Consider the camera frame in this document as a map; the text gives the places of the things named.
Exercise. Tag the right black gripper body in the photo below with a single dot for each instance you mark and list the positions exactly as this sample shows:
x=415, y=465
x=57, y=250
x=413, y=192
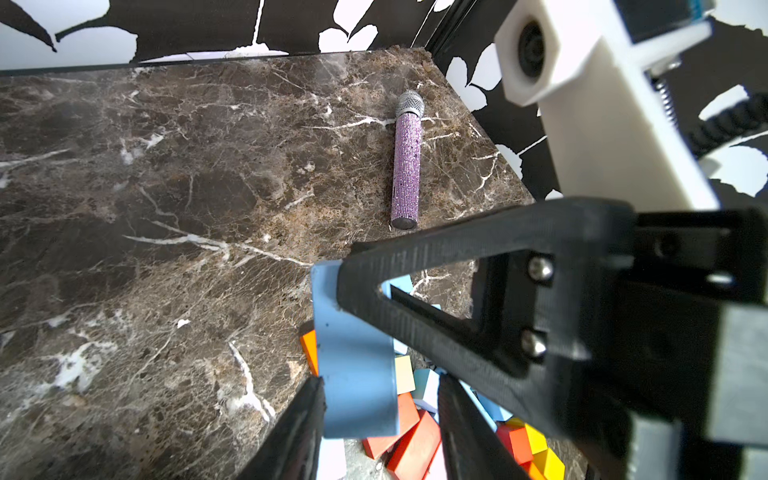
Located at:
x=640, y=337

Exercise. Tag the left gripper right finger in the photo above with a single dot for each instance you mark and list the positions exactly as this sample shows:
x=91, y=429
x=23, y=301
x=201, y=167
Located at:
x=471, y=448

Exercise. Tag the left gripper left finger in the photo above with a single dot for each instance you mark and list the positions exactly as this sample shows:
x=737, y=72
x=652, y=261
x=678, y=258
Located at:
x=292, y=448

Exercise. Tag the light blue block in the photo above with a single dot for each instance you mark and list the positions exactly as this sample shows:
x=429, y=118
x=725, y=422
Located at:
x=356, y=362

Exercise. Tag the red orange block stack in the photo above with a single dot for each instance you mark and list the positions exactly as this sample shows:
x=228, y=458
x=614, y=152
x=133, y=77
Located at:
x=414, y=449

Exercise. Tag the purple glitter microphone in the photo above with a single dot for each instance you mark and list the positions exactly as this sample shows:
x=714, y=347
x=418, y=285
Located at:
x=406, y=166

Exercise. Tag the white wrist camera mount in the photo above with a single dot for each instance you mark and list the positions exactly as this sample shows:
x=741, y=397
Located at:
x=607, y=131

